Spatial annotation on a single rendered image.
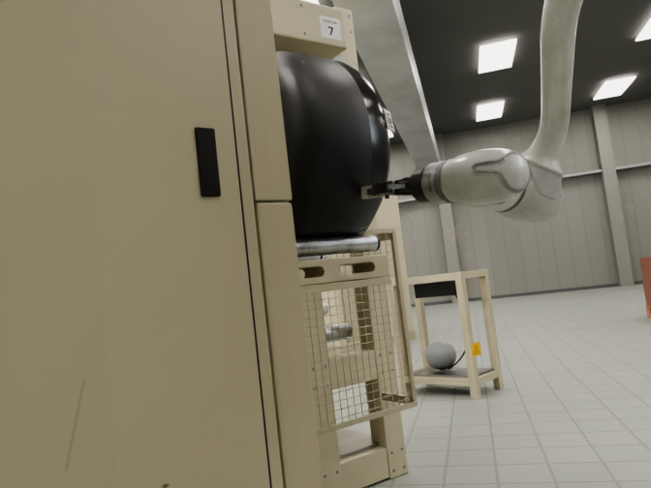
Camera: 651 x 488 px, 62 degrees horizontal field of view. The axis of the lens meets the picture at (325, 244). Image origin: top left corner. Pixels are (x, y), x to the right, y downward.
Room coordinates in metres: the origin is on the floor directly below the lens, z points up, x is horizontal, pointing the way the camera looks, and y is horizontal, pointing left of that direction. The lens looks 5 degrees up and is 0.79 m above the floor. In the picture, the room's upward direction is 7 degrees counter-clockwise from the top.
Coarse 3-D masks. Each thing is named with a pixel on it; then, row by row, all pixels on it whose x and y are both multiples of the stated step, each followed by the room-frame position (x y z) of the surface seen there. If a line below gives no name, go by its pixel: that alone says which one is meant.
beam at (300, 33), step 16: (272, 0) 1.70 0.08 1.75; (288, 0) 1.73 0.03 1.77; (272, 16) 1.69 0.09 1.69; (288, 16) 1.73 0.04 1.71; (304, 16) 1.76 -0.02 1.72; (336, 16) 1.84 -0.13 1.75; (288, 32) 1.72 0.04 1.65; (304, 32) 1.75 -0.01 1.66; (320, 32) 1.80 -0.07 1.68; (288, 48) 1.81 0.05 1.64; (304, 48) 1.82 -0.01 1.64; (320, 48) 1.84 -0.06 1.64; (336, 48) 1.85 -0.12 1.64
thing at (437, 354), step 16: (464, 272) 3.45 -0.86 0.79; (480, 272) 3.60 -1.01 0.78; (416, 288) 3.75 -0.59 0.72; (432, 288) 3.66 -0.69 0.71; (448, 288) 3.58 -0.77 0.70; (464, 288) 3.43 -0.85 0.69; (480, 288) 3.66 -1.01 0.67; (416, 304) 4.04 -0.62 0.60; (464, 304) 3.42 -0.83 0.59; (400, 320) 3.83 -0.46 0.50; (464, 320) 3.43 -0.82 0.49; (464, 336) 3.44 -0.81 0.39; (496, 336) 3.66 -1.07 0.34; (400, 352) 3.80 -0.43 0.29; (432, 352) 3.73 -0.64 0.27; (448, 352) 3.68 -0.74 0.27; (464, 352) 3.64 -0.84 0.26; (480, 352) 3.49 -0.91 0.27; (496, 352) 3.64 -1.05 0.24; (432, 368) 3.92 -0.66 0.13; (448, 368) 3.73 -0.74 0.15; (464, 368) 3.78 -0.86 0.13; (480, 368) 3.70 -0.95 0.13; (496, 368) 3.63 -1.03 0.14; (400, 384) 3.83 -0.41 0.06; (448, 384) 3.56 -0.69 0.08; (464, 384) 3.47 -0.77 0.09; (496, 384) 3.65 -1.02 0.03
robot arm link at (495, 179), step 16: (464, 160) 1.00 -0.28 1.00; (480, 160) 0.97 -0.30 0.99; (496, 160) 0.95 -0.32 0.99; (512, 160) 0.95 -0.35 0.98; (448, 176) 1.03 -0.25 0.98; (464, 176) 0.99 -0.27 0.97; (480, 176) 0.97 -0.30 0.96; (496, 176) 0.95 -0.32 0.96; (512, 176) 0.95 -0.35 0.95; (528, 176) 0.97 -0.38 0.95; (448, 192) 1.05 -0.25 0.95; (464, 192) 1.01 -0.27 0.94; (480, 192) 0.98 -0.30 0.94; (496, 192) 0.97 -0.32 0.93; (512, 192) 0.96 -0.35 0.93; (496, 208) 1.05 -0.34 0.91
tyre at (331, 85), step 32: (288, 64) 1.28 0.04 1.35; (320, 64) 1.31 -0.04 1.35; (288, 96) 1.24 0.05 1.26; (320, 96) 1.23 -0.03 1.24; (352, 96) 1.29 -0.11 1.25; (288, 128) 1.25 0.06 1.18; (320, 128) 1.22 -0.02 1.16; (352, 128) 1.26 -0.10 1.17; (384, 128) 1.33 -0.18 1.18; (288, 160) 1.26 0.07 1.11; (320, 160) 1.23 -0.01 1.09; (352, 160) 1.27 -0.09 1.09; (384, 160) 1.33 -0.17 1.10; (320, 192) 1.26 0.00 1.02; (352, 192) 1.31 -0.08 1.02; (320, 224) 1.32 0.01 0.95; (352, 224) 1.38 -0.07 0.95
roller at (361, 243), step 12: (300, 240) 1.31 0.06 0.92; (312, 240) 1.33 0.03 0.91; (324, 240) 1.34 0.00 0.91; (336, 240) 1.36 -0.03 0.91; (348, 240) 1.38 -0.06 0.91; (360, 240) 1.41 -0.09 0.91; (372, 240) 1.43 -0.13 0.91; (300, 252) 1.30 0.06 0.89; (312, 252) 1.32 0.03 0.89; (324, 252) 1.35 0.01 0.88; (336, 252) 1.37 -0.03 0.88; (348, 252) 1.40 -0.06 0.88; (360, 252) 1.43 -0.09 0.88
